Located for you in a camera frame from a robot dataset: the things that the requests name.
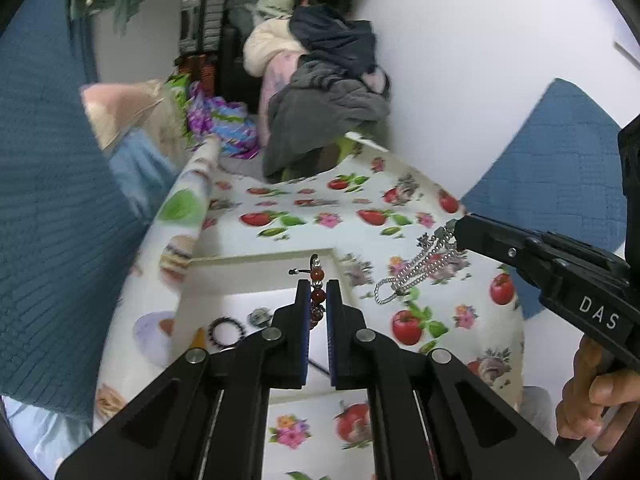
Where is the light blue cloth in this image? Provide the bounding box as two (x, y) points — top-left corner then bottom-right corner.
(107, 130), (181, 221)

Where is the grey suitcase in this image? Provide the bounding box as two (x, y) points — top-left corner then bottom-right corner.
(179, 0), (223, 56)

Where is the green cardboard box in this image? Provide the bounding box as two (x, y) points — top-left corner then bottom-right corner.
(170, 246), (373, 403)

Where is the black beaded bracelet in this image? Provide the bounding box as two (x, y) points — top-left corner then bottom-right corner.
(207, 316), (247, 350)

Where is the dark navy jacket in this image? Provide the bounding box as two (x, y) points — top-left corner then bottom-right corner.
(290, 4), (378, 78)

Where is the striped dark bag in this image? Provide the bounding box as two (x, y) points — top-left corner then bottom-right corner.
(175, 55), (221, 96)

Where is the grey garment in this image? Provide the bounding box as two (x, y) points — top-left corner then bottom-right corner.
(262, 67), (391, 183)

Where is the tomato print tablecloth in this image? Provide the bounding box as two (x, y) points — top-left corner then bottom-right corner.
(95, 132), (526, 480)

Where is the cream fleece garment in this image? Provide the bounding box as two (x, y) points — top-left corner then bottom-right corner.
(243, 19), (306, 78)

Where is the peach cloth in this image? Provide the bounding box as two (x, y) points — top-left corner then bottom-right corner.
(82, 80), (166, 151)

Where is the blue covered chair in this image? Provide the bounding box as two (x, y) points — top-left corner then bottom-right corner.
(0, 0), (146, 421)
(460, 78), (631, 321)

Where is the person's right hand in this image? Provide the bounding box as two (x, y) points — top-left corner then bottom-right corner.
(555, 337), (640, 456)

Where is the light blue bed sheet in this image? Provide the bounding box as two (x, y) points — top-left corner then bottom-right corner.
(0, 395), (96, 480)

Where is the pink patterned cloth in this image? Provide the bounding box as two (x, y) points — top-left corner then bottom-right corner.
(260, 50), (301, 111)

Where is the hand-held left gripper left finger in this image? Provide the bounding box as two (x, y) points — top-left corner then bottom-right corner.
(55, 279), (313, 480)

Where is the colourful plastic bag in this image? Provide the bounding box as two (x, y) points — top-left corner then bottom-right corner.
(185, 80), (261, 158)

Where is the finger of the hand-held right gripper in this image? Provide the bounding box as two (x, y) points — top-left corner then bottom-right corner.
(525, 231), (628, 282)
(452, 213), (548, 286)

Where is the black suitcase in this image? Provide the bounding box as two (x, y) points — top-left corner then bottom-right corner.
(220, 25), (261, 111)

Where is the silver chain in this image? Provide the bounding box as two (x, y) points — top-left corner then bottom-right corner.
(374, 225), (468, 306)

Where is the red beaded bracelet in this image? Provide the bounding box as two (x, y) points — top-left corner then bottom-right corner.
(289, 254), (328, 331)

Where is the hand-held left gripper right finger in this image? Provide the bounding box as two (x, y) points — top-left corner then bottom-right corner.
(325, 279), (581, 480)

